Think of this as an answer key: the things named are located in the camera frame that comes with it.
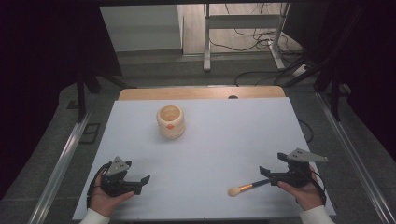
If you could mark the dark curtain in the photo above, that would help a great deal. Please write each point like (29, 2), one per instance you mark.
(46, 77)
(367, 62)

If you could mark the white cabinet panel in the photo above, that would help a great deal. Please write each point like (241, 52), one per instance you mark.
(140, 28)

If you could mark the person's left hand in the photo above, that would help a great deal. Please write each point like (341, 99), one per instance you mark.
(104, 202)

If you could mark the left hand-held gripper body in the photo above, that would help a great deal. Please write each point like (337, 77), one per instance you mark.
(117, 182)

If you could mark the silver metal rail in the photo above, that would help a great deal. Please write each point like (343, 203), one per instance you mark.
(358, 161)
(62, 168)

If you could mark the black metal stand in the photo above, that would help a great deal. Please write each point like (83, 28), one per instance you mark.
(335, 99)
(81, 99)

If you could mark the white power strip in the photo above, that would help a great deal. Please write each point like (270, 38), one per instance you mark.
(300, 70)

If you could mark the cream ceramic cup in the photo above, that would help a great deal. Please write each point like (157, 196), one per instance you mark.
(171, 127)

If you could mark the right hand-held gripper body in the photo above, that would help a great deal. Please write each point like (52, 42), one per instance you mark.
(295, 177)

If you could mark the person's right hand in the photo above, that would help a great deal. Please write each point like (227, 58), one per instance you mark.
(308, 196)

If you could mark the white metal desk frame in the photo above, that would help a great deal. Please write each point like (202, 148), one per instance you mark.
(243, 21)

